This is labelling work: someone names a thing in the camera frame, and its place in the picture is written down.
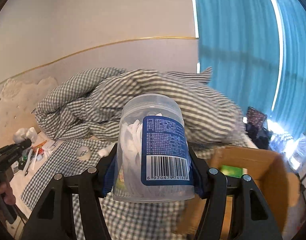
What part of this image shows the white tissue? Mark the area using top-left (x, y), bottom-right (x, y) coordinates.
top-left (13, 127), bottom-right (38, 144)

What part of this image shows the white tape roll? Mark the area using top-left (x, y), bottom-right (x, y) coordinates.
top-left (76, 146), bottom-right (91, 161)

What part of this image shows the white plastic tube fitting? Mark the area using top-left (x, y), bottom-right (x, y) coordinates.
top-left (97, 144), bottom-right (114, 158)

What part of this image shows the clear floss pick jar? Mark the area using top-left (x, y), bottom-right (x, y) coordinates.
top-left (113, 94), bottom-right (194, 203)

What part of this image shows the person left hand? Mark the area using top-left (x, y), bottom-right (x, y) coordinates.
top-left (0, 181), bottom-right (16, 205)

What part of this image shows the brown cardboard box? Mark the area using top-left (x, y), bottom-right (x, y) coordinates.
top-left (176, 146), bottom-right (300, 240)

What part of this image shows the green medicine box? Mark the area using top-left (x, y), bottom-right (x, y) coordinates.
top-left (220, 165), bottom-right (248, 178)

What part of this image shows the cream padded headboard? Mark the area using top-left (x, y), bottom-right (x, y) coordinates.
top-left (0, 77), bottom-right (58, 148)

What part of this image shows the checked bed sheet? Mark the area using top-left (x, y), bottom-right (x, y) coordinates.
top-left (21, 139), bottom-right (186, 239)

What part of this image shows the pack of water bottles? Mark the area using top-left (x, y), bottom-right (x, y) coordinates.
top-left (269, 132), bottom-right (293, 154)

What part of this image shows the grey checked duvet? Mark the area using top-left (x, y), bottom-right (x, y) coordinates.
top-left (35, 67), bottom-right (244, 146)

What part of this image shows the dark floral bag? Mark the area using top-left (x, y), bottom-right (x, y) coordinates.
top-left (246, 106), bottom-right (267, 129)

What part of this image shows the blue window curtain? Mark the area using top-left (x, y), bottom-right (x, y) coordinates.
top-left (196, 0), bottom-right (306, 138)

